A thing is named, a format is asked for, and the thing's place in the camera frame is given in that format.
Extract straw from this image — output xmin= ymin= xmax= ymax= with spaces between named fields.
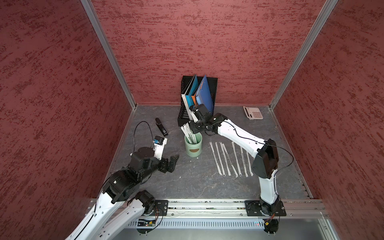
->
xmin=215 ymin=142 xmax=226 ymax=176
xmin=232 ymin=142 xmax=242 ymax=177
xmin=222 ymin=143 xmax=239 ymax=178
xmin=220 ymin=142 xmax=231 ymax=176
xmin=210 ymin=142 xmax=223 ymax=176
xmin=241 ymin=148 xmax=249 ymax=178
xmin=247 ymin=152 xmax=254 ymax=176

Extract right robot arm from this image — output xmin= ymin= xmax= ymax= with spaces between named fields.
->
xmin=186 ymin=105 xmax=281 ymax=216

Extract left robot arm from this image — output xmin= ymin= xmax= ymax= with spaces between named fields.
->
xmin=67 ymin=145 xmax=180 ymax=240

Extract wrapped straws in cup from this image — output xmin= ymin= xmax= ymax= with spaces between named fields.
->
xmin=181 ymin=123 xmax=198 ymax=145

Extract green cup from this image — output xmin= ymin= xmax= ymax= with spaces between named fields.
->
xmin=184 ymin=133 xmax=203 ymax=158

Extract black file organizer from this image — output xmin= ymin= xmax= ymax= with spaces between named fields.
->
xmin=178 ymin=75 xmax=218 ymax=127

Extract blue folder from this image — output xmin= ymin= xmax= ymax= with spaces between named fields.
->
xmin=195 ymin=76 xmax=214 ymax=113

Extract orange book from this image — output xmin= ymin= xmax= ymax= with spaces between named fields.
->
xmin=192 ymin=95 xmax=198 ymax=106

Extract teal book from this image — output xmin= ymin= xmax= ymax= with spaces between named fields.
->
xmin=184 ymin=74 xmax=199 ymax=108

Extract black stapler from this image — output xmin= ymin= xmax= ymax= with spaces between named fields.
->
xmin=155 ymin=118 xmax=169 ymax=137

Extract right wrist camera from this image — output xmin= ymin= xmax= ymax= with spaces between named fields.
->
xmin=189 ymin=105 xmax=198 ymax=123

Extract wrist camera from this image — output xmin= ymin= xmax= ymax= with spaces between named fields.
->
xmin=189 ymin=105 xmax=198 ymax=123
xmin=153 ymin=136 xmax=168 ymax=161

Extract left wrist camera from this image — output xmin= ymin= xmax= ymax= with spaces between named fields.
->
xmin=153 ymin=136 xmax=168 ymax=161

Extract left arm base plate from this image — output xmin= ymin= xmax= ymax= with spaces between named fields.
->
xmin=150 ymin=200 xmax=169 ymax=216

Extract aluminium front rail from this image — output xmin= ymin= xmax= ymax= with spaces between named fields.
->
xmin=85 ymin=197 xmax=329 ymax=219

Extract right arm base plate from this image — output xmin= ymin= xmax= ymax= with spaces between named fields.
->
xmin=245 ymin=199 xmax=287 ymax=217

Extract right aluminium corner post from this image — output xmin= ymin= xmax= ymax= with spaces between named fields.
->
xmin=269 ymin=0 xmax=338 ymax=111

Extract aluminium corner post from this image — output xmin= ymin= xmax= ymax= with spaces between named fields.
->
xmin=81 ymin=0 xmax=137 ymax=110
xmin=269 ymin=0 xmax=338 ymax=111

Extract left aluminium corner post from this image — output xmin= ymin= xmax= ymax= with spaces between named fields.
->
xmin=81 ymin=0 xmax=137 ymax=110

